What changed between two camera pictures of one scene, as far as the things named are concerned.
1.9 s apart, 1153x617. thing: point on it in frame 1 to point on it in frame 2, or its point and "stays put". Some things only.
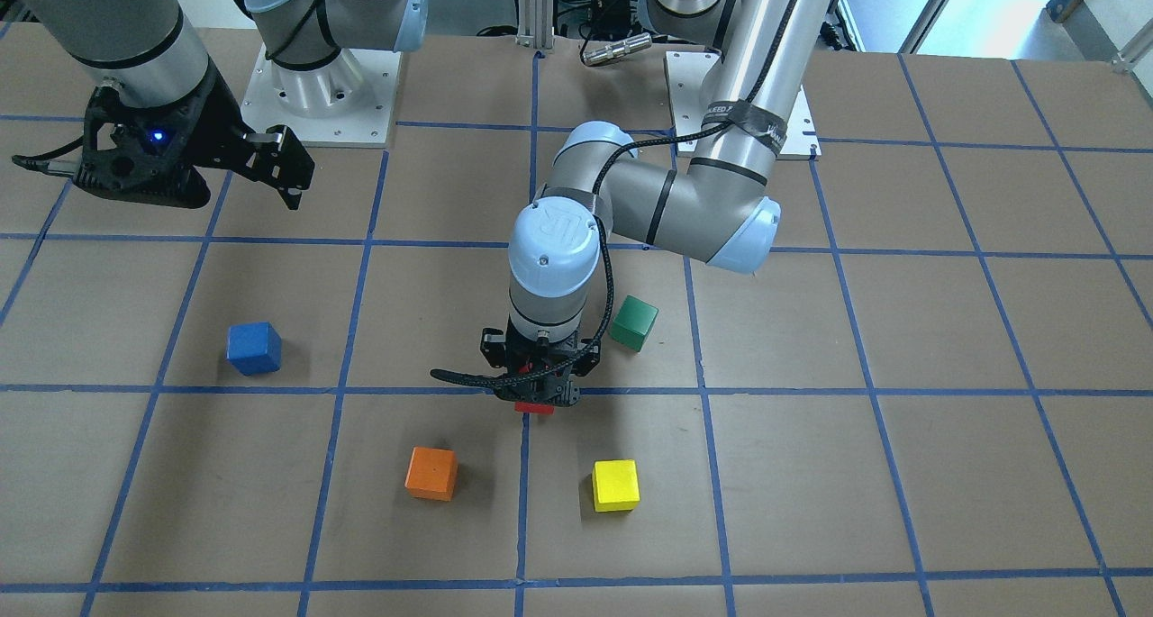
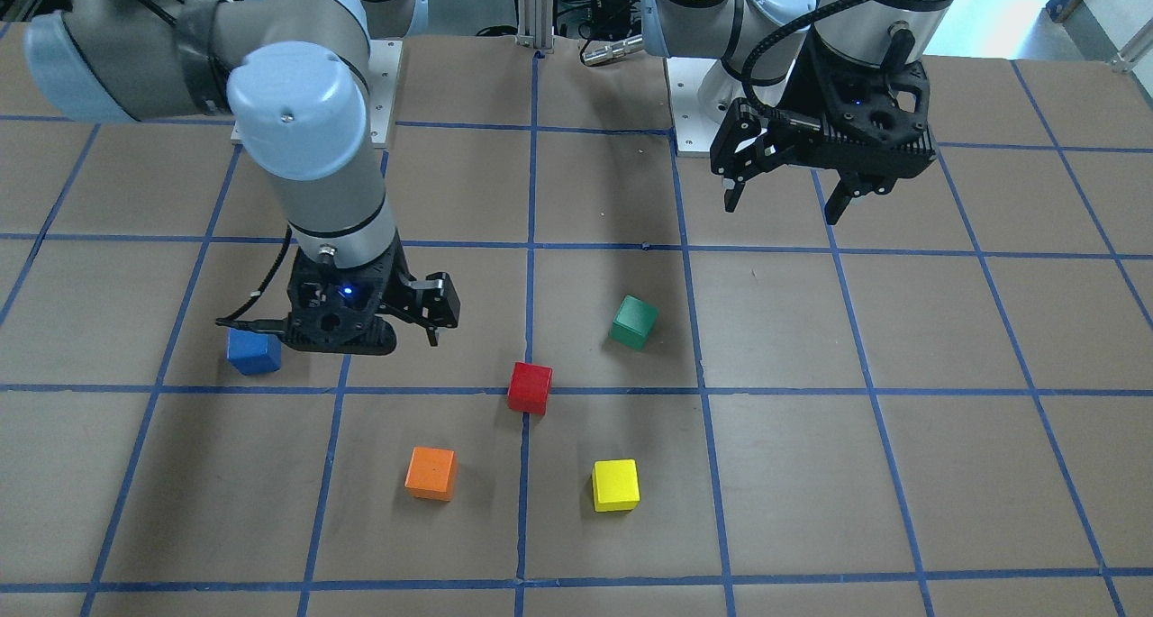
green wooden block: [632, 322] stays put
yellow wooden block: [615, 485] stays put
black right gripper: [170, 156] to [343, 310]
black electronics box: [611, 13] stays put
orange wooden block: [431, 474] stays put
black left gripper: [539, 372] to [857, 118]
